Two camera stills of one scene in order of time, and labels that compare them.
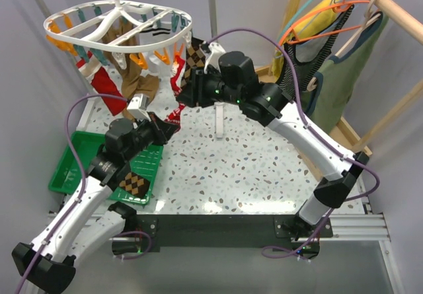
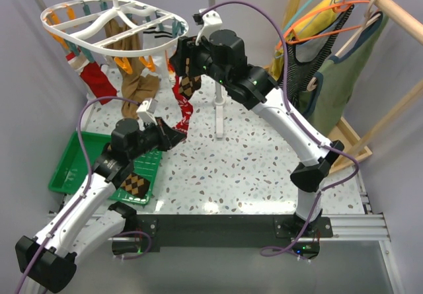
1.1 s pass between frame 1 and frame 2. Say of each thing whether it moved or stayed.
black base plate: stayed
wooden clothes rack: stayed
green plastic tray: stayed
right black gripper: moved
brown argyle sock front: stayed
